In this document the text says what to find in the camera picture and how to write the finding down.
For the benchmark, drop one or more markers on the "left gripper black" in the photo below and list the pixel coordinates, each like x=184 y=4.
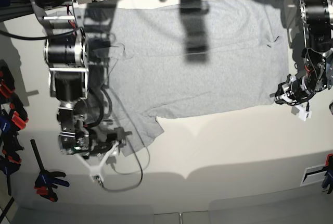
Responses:
x=299 y=90

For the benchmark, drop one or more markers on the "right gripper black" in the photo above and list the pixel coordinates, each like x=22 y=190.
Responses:
x=96 y=146

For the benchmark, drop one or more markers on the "grey T-shirt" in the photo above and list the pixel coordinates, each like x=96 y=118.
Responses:
x=190 y=59

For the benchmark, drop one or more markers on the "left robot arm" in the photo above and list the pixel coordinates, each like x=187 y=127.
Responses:
x=316 y=17

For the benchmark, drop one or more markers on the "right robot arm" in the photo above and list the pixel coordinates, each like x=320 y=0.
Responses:
x=78 y=74

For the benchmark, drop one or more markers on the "blue black bar clamp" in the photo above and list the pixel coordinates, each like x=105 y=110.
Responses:
x=47 y=181

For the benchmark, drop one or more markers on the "white label plate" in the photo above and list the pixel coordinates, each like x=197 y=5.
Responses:
x=313 y=175

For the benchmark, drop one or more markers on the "blue clamp right edge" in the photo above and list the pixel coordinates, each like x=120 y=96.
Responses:
x=328 y=179

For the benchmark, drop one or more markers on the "red black clamp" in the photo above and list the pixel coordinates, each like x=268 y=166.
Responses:
x=7 y=82
x=18 y=115

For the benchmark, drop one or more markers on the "red black clamp top left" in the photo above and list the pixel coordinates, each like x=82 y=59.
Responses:
x=7 y=82

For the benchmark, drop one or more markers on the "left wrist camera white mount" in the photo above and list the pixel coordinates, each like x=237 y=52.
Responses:
x=303 y=110

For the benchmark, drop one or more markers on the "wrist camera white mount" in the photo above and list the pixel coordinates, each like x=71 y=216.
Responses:
x=95 y=170
x=303 y=110

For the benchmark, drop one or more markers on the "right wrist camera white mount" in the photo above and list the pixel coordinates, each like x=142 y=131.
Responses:
x=95 y=170

